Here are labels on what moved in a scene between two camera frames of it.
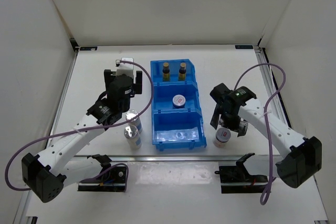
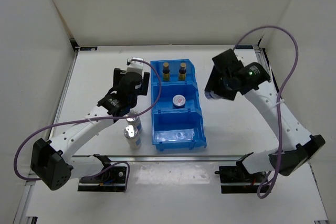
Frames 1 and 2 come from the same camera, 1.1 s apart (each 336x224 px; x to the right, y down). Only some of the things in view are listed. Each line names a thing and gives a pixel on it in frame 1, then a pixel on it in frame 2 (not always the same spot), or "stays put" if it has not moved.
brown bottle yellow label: x=166 y=72 stays put
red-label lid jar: x=179 y=101 stays put
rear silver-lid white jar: x=136 y=120 stays put
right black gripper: x=243 y=125 → x=212 y=85
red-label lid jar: x=222 y=135 → x=211 y=95
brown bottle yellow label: x=182 y=72 stays put
